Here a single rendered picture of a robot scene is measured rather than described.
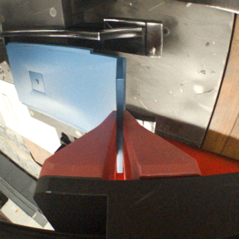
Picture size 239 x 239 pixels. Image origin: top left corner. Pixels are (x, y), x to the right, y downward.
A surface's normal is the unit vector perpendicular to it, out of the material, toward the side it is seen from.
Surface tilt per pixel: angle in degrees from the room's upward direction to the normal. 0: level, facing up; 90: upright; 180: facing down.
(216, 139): 0
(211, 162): 90
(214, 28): 0
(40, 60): 6
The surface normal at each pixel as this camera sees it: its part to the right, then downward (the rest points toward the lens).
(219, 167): -0.04, -0.75
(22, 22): -0.47, 0.60
